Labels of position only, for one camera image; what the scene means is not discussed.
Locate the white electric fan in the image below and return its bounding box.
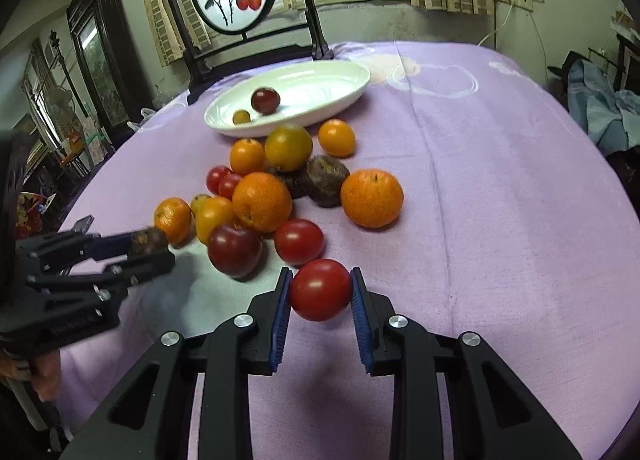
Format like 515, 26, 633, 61
47, 88, 81, 141

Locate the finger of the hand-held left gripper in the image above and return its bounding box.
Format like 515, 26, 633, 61
15, 233, 136, 273
25, 249, 177, 306

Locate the colourful printed bag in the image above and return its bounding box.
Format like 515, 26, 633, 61
17, 193, 57, 238

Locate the white wall cable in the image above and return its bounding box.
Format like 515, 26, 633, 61
477, 0, 517, 47

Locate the yellow-green tomato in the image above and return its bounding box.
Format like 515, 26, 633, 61
264, 123, 314, 172

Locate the white oval plate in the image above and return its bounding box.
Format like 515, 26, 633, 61
204, 60, 372, 138

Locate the white plastic bag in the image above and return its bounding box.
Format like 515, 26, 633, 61
127, 108, 158, 133

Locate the dark purple passion fruit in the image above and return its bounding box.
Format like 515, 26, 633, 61
127, 226, 170, 256
301, 155, 351, 208
272, 167, 308, 200

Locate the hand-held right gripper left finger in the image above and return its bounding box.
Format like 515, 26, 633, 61
60, 267, 293, 460

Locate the dark red plum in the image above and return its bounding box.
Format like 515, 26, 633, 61
207, 223, 263, 280
251, 86, 281, 115

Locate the purple tablecloth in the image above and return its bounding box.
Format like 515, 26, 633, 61
50, 40, 640, 460

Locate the red cherry tomato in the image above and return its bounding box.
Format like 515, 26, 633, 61
206, 165, 232, 195
218, 173, 244, 201

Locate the large orange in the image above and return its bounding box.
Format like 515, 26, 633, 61
340, 169, 404, 229
232, 171, 293, 233

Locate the blue cloth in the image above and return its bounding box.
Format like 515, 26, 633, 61
567, 58, 640, 151

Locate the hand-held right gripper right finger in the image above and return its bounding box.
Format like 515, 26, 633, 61
350, 267, 583, 460

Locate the person's left hand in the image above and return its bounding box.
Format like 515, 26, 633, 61
0, 346, 63, 403

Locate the dark wooden cabinet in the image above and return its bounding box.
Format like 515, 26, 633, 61
66, 0, 151, 141

